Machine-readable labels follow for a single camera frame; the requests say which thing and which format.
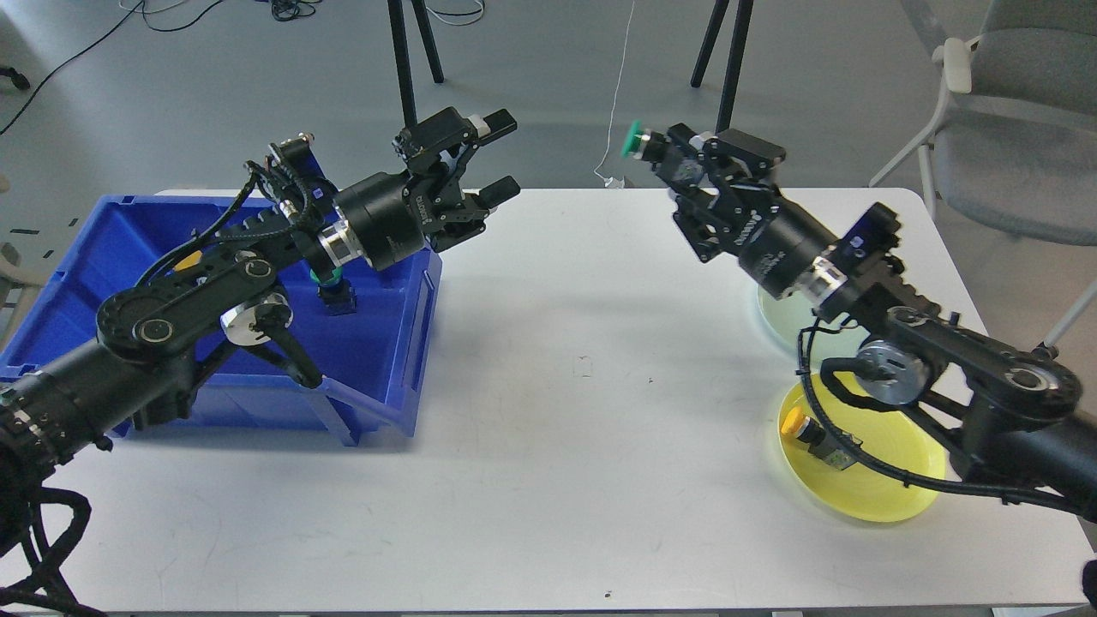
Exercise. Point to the light green plate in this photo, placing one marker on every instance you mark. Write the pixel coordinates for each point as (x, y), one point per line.
(781, 319)

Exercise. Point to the grey office chair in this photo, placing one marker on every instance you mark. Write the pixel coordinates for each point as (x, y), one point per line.
(1010, 143)

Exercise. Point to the green push button front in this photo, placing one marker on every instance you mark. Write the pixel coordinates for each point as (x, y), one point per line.
(662, 150)

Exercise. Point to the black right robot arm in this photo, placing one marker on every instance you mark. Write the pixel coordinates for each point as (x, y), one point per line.
(891, 395)

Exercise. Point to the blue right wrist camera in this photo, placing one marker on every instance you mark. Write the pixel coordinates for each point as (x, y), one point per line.
(875, 234)

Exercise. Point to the yellow plate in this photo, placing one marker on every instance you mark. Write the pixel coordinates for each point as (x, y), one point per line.
(857, 491)

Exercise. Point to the green push button back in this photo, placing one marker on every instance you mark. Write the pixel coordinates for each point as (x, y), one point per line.
(336, 293)

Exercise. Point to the green push button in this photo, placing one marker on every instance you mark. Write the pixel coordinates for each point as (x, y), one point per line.
(662, 150)
(336, 293)

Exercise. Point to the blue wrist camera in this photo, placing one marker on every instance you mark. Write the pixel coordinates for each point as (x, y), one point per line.
(299, 176)
(875, 234)

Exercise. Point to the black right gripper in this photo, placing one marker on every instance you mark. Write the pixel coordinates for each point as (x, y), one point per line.
(772, 238)

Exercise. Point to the yellow push button in corner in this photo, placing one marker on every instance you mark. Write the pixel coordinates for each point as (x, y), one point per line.
(188, 262)

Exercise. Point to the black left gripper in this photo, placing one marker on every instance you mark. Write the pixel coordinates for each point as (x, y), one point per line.
(390, 216)

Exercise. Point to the yellow push button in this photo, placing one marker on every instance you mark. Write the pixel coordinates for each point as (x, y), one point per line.
(188, 262)
(806, 431)

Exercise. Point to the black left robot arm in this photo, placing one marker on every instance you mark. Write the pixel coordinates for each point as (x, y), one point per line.
(158, 341)

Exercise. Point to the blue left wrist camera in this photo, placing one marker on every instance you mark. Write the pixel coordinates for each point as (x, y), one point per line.
(299, 176)

